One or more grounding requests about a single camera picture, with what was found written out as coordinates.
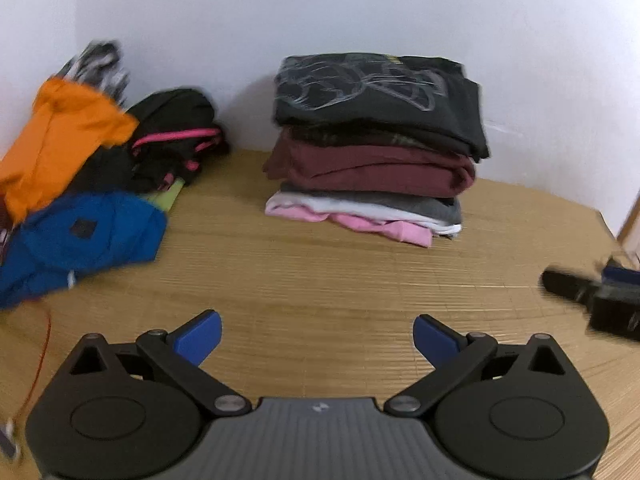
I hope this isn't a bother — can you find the black white patterned cloth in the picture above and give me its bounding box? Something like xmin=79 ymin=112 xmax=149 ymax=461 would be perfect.
xmin=55 ymin=40 xmax=130 ymax=106

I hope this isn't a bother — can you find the blue garment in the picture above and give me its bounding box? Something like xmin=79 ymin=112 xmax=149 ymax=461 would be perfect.
xmin=0 ymin=191 xmax=168 ymax=311

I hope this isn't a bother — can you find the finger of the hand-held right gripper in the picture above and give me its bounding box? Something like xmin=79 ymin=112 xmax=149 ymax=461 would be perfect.
xmin=541 ymin=269 xmax=601 ymax=303

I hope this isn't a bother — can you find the small purple white object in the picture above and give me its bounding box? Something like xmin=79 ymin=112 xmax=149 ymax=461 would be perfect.
xmin=0 ymin=417 xmax=23 ymax=461

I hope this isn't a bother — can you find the dark patterned folded garment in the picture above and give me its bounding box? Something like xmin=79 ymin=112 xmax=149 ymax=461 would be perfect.
xmin=285 ymin=127 xmax=431 ymax=152

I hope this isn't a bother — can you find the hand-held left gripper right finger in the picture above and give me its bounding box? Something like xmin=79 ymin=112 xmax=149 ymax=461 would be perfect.
xmin=382 ymin=314 xmax=568 ymax=417

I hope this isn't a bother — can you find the thin orange cable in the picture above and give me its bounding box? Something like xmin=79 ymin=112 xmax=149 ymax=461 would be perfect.
xmin=15 ymin=305 xmax=53 ymax=421

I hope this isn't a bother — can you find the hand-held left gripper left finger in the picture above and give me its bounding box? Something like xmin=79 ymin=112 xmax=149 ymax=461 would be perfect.
xmin=67 ymin=309 xmax=253 ymax=417

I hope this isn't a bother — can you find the pink folded garment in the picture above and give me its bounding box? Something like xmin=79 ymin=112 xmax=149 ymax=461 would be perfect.
xmin=267 ymin=207 xmax=433 ymax=248

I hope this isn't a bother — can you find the grey folded garment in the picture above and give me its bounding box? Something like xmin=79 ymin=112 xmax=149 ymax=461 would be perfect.
xmin=280 ymin=182 xmax=463 ymax=226

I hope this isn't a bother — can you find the orange shirt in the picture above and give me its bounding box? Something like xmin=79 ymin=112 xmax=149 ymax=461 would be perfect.
xmin=0 ymin=76 xmax=140 ymax=223

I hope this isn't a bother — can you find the yellow-green cloth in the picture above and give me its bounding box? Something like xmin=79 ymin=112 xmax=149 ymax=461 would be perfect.
xmin=145 ymin=177 xmax=186 ymax=211

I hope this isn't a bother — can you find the black garment with pink stripes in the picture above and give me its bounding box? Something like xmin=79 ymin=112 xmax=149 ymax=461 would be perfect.
xmin=67 ymin=88 xmax=231 ymax=196

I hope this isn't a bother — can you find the white folded garment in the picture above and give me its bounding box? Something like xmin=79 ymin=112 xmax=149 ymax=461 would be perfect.
xmin=265 ymin=192 xmax=462 ymax=236

